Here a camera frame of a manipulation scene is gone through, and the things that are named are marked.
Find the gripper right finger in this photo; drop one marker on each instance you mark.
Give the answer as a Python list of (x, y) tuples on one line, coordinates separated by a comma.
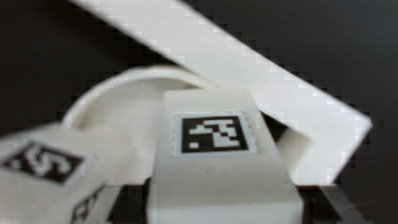
[(329, 208)]

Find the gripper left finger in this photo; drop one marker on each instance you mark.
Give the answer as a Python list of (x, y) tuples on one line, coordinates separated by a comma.
[(128, 203)]

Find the white stool leg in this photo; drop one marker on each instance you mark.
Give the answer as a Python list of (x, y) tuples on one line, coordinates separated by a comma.
[(63, 164), (221, 183)]

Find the white round stool seat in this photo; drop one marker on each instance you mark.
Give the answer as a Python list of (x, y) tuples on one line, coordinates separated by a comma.
[(118, 109)]

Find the white right rail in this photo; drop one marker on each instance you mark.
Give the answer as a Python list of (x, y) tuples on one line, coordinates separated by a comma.
[(180, 34)]

